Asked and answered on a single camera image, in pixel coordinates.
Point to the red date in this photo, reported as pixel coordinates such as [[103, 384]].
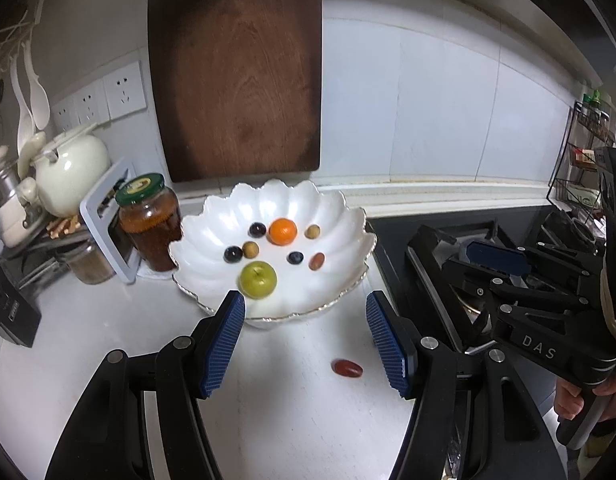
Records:
[[347, 368]]

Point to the metal counter shelf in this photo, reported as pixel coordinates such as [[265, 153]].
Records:
[[33, 256]]

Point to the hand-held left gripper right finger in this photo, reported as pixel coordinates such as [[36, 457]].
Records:
[[388, 342]]

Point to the white scalloped bowl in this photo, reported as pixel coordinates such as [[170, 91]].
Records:
[[328, 290]]

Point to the green apple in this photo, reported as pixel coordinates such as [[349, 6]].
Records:
[[258, 280]]

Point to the white rectangular stand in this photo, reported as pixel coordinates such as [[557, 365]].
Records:
[[93, 210]]

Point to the wooden slat trivet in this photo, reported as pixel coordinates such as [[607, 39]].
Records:
[[63, 227]]

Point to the orange tangerine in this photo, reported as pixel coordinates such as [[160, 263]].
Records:
[[282, 230]]

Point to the brown longan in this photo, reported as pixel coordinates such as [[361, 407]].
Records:
[[250, 249], [312, 232]]

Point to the white power outlet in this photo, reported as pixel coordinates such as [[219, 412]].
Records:
[[90, 105], [125, 91], [63, 116]]

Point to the green lid glass jar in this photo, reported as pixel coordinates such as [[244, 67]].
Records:
[[150, 230]]

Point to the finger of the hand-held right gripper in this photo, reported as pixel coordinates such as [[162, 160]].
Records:
[[468, 272], [495, 256]]

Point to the glass jar brown contents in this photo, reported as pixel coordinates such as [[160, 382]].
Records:
[[90, 264]]

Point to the blueberry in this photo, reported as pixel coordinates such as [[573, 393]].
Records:
[[295, 258]]

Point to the green cap bottle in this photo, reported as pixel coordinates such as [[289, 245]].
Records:
[[595, 97]]

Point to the steel pot with lid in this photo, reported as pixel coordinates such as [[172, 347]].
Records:
[[5, 180]]

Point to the white plastic spoon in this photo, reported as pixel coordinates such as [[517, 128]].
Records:
[[39, 102], [22, 125]]

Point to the brown date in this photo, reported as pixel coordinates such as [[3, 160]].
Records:
[[316, 261]]

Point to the dark purple grape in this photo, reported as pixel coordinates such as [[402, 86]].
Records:
[[233, 254], [257, 230]]

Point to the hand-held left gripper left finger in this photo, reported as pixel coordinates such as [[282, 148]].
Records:
[[223, 342]]

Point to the brown wooden cutting board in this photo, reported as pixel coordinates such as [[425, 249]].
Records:
[[238, 75]]

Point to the cream ceramic kettle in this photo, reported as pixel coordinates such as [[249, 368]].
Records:
[[73, 170]]

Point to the person's right hand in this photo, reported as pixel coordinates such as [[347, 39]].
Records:
[[567, 402]]

